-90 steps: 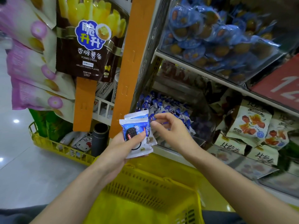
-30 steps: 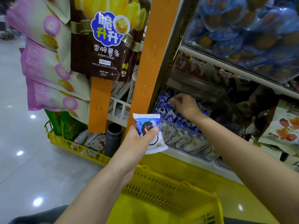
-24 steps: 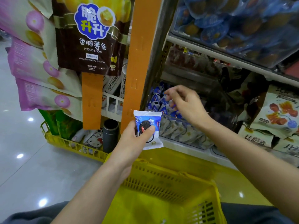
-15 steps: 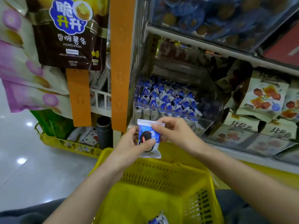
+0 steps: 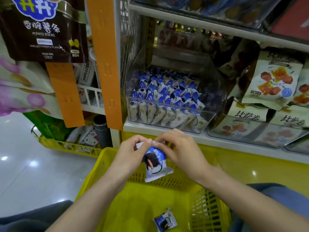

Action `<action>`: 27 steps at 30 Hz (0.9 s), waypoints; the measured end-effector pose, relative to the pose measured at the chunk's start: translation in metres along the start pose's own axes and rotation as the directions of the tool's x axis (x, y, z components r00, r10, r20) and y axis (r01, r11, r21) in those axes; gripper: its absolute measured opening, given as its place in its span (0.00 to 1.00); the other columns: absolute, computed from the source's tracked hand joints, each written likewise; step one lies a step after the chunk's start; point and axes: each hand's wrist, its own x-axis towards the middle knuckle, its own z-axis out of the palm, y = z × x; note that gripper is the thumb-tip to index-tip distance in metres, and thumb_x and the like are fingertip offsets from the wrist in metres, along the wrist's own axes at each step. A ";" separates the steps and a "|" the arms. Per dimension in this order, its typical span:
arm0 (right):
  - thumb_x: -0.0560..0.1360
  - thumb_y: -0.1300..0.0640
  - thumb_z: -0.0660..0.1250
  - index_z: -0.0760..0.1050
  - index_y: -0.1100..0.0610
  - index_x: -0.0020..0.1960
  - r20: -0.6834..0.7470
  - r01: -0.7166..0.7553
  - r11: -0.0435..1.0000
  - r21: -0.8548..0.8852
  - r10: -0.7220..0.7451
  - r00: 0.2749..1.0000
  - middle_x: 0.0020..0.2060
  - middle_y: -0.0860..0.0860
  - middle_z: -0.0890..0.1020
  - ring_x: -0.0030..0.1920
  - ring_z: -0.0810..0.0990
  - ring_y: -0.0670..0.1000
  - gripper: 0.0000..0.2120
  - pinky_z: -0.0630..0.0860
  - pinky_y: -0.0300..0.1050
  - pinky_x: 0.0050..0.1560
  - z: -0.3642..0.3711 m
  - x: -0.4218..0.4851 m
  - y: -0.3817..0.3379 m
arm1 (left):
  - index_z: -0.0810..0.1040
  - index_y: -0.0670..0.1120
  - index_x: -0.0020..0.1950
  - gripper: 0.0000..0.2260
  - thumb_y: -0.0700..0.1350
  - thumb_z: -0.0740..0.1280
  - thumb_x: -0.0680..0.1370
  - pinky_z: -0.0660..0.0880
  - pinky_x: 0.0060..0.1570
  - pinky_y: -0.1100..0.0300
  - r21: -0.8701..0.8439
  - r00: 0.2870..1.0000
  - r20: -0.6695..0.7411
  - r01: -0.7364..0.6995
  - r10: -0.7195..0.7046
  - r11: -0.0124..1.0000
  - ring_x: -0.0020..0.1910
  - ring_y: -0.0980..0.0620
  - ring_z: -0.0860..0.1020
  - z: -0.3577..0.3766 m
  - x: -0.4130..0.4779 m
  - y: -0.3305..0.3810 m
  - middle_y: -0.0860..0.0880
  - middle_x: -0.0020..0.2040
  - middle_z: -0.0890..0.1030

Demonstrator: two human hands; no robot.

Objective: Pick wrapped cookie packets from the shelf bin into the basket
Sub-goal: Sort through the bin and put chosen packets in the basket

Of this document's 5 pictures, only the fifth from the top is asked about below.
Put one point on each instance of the orange shelf post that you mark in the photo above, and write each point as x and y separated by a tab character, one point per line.
105	62

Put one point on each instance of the pile of blue snack packets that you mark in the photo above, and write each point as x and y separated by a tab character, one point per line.
164	96

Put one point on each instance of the red price sign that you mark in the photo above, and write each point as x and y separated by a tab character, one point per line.
294	19

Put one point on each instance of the white cartoon print packet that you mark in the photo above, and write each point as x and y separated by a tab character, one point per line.
89	138

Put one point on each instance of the row of fruit print bags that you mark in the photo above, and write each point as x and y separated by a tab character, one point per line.
275	79

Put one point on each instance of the black potato stick bag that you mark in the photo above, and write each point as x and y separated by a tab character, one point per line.
43	31

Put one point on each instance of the clear plastic bin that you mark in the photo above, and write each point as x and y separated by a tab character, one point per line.
218	91
246	135

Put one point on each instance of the person's right forearm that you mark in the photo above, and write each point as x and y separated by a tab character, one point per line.
251	207

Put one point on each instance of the person's left hand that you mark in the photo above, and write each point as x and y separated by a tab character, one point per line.
128	159

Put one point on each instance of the dark grey cylinder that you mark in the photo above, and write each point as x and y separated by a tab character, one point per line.
102	132

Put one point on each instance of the yellow plastic shopping basket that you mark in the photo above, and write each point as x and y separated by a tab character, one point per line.
130	210

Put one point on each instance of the white card packet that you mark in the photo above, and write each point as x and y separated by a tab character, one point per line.
87	74

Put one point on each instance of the row of small brown packets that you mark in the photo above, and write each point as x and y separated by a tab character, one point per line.
190	38

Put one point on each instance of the yellow floor basket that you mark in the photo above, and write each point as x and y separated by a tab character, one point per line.
62	146

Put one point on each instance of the person's right hand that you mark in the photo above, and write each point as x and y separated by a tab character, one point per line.
186	154

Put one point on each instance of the orange hanging strip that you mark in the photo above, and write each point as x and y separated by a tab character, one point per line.
66	94

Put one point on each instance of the pile of blue jelly cups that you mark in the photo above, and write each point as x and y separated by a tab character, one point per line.
212	4

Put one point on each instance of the grey trousers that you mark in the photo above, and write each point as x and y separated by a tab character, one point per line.
24	219

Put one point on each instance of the store shelf with yellow base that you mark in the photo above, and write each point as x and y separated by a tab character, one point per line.
260	169

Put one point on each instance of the person's left forearm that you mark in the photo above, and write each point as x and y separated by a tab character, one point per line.
84	210

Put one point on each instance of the green snack bags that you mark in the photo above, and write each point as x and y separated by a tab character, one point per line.
46	125

